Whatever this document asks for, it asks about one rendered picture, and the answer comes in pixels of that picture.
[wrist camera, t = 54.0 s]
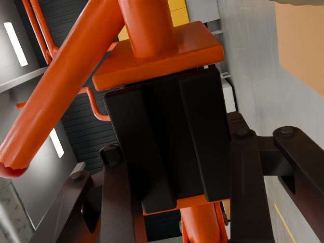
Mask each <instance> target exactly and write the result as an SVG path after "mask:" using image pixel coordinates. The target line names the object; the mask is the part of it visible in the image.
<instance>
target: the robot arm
mask: <svg viewBox="0 0 324 243"><path fill-rule="evenodd" d="M227 116H228V121H229V129H230V134H231V142H230V143H229V157H230V240H228V243H275V239H274V236H273V230H272V224H271V218H270V211H269V205H268V199H267V194H266V188H265V182H264V176H277V177H278V180H279V181H280V183H281V184H282V186H283V187H284V189H285V190H286V192H287V193H288V195H289V196H290V198H291V199H292V201H293V202H294V204H295V205H296V206H297V208H298V209H299V211H300V212H301V214H302V215H303V217H304V218H305V220H306V221H307V223H308V224H309V226H310V227H311V229H312V230H313V231H314V233H315V234H316V236H317V237H318V239H319V240H320V242H321V243H324V150H323V149H322V148H321V147H320V146H318V145H317V144H316V143H315V142H314V141H313V140H312V139H311V138H310V137H309V136H307V135H306V134H305V133H304V132H303V131H302V130H301V129H299V128H297V127H294V126H284V127H280V128H277V129H275V130H274V131H273V133H272V135H273V136H258V135H256V132H255V131H254V130H252V129H250V128H249V126H248V125H247V123H246V121H245V120H244V118H243V116H242V114H241V113H239V112H237V111H233V112H229V113H227ZM98 154H99V157H100V159H101V162H102V164H103V171H101V172H99V173H97V174H94V175H92V176H91V175H90V173H89V171H86V170H83V171H77V172H75V173H73V174H72V175H71V176H69V177H68V178H67V179H66V181H65V182H64V184H63V186H62V187H61V189H60V191H59V193H58V194H57V196H56V198H55V199H54V201H53V203H52V204H51V206H50V207H49V209H48V211H47V212H46V214H45V216H44V217H43V219H42V221H41V222H40V224H39V226H38V227H37V229H36V230H35V232H34V234H33V235H32V237H31V239H30V240H29V242H28V243H96V240H97V238H98V235H99V232H100V243H148V241H147V234H146V228H145V222H144V215H143V209H142V203H141V200H140V197H139V195H138V194H137V192H136V189H135V186H134V183H133V181H132V178H131V173H130V170H129V167H128V164H126V161H125V159H124V156H123V153H122V150H121V148H120V145H119V143H118V142H117V143H113V144H109V145H107V146H105V147H103V148H101V149H100V151H99V153H98Z"/></svg>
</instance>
